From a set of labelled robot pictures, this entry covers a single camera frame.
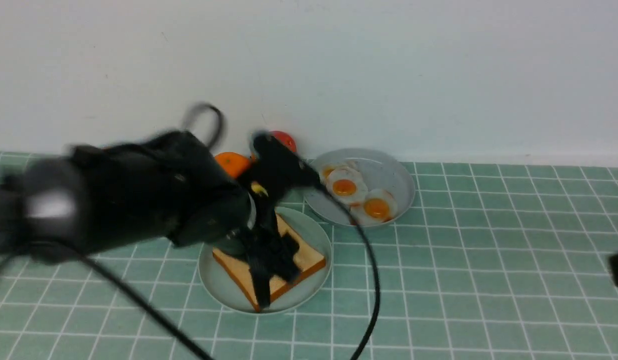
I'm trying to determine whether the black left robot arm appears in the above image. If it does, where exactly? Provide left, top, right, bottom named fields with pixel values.
left=0, top=131, right=318, bottom=309

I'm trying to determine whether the fried egg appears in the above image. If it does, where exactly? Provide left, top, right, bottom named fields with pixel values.
left=319, top=161, right=358, bottom=182
left=350, top=188, right=399, bottom=226
left=326, top=166, right=369, bottom=207

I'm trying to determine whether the grey egg plate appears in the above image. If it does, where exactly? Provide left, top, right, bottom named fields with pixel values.
left=311, top=148, right=416, bottom=228

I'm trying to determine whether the green plate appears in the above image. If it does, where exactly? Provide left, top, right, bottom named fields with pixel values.
left=198, top=207, right=333, bottom=315

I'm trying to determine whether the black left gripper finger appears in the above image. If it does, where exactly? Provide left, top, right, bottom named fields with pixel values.
left=268, top=232, right=301, bottom=283
left=246, top=246, right=272, bottom=309

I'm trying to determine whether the red apple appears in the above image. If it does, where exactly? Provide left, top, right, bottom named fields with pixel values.
left=271, top=130, right=297, bottom=153

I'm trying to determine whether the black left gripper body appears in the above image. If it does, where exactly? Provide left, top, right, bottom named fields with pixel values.
left=238, top=175, right=283, bottom=250

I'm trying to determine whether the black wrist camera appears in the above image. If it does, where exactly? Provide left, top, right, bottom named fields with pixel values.
left=251, top=131, right=322, bottom=191

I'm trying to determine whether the orange fruit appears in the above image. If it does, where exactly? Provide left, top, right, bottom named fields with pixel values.
left=214, top=152, right=252, bottom=179

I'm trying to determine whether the pink yellow block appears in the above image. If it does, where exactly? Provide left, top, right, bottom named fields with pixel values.
left=251, top=181, right=269, bottom=198

